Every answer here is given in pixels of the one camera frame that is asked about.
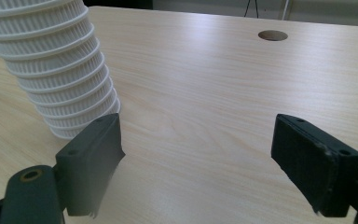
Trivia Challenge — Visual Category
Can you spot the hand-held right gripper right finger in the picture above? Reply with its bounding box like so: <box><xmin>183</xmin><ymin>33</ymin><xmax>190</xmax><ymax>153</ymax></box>
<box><xmin>270</xmin><ymin>113</ymin><xmax>358</xmax><ymax>218</ymax></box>

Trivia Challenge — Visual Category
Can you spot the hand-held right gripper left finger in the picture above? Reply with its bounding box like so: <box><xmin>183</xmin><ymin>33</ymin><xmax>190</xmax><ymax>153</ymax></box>
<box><xmin>55</xmin><ymin>113</ymin><xmax>126</xmax><ymax>217</ymax></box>

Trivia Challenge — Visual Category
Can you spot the stack of paper cups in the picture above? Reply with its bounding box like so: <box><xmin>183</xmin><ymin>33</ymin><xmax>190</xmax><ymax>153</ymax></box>
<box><xmin>0</xmin><ymin>0</ymin><xmax>122</xmax><ymax>140</ymax></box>

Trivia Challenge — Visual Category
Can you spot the thin vertical pole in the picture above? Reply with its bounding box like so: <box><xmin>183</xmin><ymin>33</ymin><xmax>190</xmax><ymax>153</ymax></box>
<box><xmin>281</xmin><ymin>0</ymin><xmax>292</xmax><ymax>21</ymax></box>

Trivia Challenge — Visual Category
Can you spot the black hanging cable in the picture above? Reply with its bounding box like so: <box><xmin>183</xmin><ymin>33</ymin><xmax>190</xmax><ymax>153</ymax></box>
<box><xmin>243</xmin><ymin>0</ymin><xmax>260</xmax><ymax>19</ymax></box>

